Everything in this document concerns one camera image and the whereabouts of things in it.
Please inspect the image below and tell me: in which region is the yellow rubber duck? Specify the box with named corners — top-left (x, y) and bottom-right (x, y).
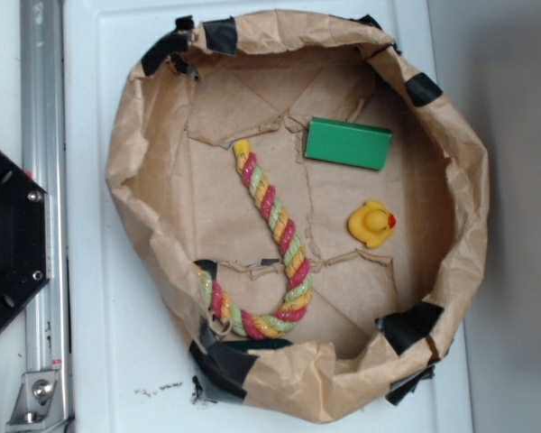
top-left (347, 199), bottom-right (397, 249)

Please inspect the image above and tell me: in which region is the brown paper bag bin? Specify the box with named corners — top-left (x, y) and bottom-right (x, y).
top-left (105, 10), bottom-right (489, 423)

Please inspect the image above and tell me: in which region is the green rectangular block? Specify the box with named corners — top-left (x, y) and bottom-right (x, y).
top-left (305, 117), bottom-right (391, 170)

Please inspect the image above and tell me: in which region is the multicolour twisted rope toy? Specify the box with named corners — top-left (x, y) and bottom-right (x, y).
top-left (195, 139), bottom-right (313, 340)

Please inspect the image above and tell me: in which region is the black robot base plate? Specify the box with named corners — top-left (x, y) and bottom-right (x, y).
top-left (0, 151), bottom-right (50, 334)

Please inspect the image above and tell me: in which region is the aluminium extrusion rail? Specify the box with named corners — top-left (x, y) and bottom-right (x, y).
top-left (20, 1), bottom-right (75, 432)

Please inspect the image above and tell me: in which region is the metal corner bracket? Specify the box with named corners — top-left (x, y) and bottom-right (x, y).
top-left (6, 370), bottom-right (64, 432)

